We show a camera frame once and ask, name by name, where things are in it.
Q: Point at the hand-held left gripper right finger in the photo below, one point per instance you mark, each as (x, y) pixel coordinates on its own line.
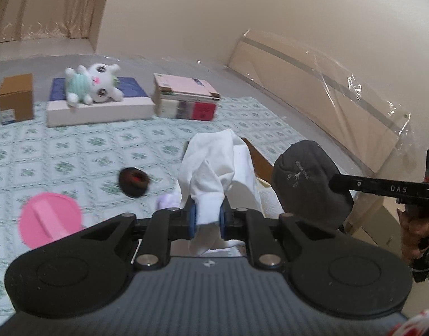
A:
(223, 217)

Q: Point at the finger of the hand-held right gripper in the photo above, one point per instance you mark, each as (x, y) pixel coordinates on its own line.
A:
(382, 188)

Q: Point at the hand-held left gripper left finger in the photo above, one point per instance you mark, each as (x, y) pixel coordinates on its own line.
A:
(191, 217)

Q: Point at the grey cap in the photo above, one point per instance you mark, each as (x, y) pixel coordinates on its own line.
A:
(305, 182)

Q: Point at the person's right hand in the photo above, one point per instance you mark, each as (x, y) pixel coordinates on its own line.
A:
(422, 227)

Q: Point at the dark brown scrunchie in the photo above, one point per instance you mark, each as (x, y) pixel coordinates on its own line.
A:
(134, 182)

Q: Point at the plastic wrapped bed headboard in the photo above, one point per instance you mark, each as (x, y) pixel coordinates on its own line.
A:
(323, 94)

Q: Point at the stack of pink boxes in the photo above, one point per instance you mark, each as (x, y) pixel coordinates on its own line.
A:
(183, 92)

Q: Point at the white flat box blue top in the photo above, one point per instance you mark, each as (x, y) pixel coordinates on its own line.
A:
(105, 112)

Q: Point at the red white patterned clothing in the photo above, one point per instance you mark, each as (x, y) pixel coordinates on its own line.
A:
(415, 323)

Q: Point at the pink lidded cup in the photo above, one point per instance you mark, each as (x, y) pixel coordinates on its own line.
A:
(49, 218)

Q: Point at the green patterned bed sheet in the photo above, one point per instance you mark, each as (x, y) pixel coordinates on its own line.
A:
(60, 150)

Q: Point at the white plush toy green outfit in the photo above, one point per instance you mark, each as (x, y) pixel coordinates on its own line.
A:
(91, 82)

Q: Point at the small closed cardboard box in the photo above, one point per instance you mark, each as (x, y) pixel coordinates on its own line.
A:
(16, 98)

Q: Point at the beige curtain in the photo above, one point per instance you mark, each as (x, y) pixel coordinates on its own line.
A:
(42, 3)

